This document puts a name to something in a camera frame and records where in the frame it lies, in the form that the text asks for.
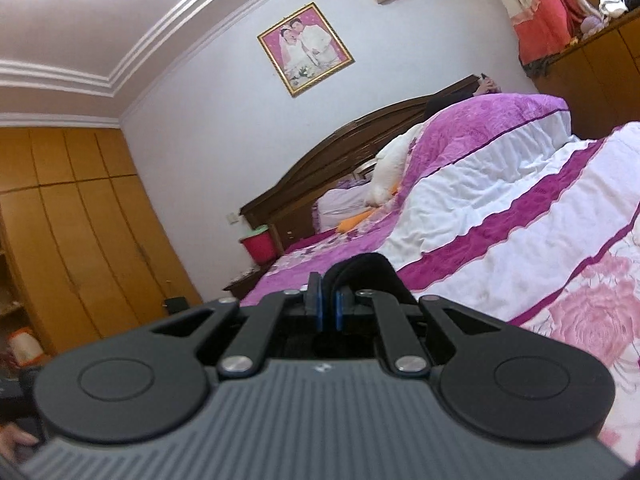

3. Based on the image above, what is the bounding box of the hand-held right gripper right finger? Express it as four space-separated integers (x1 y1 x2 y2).
335 287 504 379

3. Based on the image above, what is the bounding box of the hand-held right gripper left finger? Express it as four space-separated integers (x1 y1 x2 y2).
149 272 324 379

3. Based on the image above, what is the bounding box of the black knit cardigan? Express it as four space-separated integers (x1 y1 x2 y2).
320 253 419 321

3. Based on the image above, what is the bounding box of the person's right hand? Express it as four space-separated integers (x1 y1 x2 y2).
0 422 40 466

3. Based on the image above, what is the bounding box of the dark wooden nightstand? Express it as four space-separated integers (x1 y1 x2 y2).
222 265 263 298

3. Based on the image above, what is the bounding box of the red bucket green rim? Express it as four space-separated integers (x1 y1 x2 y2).
239 225 280 266

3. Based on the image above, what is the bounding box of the orange plush part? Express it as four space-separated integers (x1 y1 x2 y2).
335 207 376 235

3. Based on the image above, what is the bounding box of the small lilac pillow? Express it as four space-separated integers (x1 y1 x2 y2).
312 187 373 233

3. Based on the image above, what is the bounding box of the dark wooden headboard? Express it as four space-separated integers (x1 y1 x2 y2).
240 75 483 256

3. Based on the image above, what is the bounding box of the white plush toy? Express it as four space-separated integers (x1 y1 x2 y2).
362 125 426 207

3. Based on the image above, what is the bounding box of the large purple white pillow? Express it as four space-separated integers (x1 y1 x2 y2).
400 92 572 196

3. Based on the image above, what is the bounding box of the purple floral quilt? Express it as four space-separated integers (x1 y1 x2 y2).
240 120 640 466

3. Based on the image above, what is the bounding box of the wooden wardrobe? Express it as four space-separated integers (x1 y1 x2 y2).
0 127 203 361

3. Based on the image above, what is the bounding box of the orange and white object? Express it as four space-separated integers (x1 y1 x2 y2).
7 329 46 366

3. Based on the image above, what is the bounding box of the pink floral curtain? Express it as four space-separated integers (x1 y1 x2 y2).
477 0 588 66

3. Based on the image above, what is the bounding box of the wooden dresser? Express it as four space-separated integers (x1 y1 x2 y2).
532 7 640 141

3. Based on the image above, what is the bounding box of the framed wall photo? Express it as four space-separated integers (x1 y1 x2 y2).
257 2 356 98

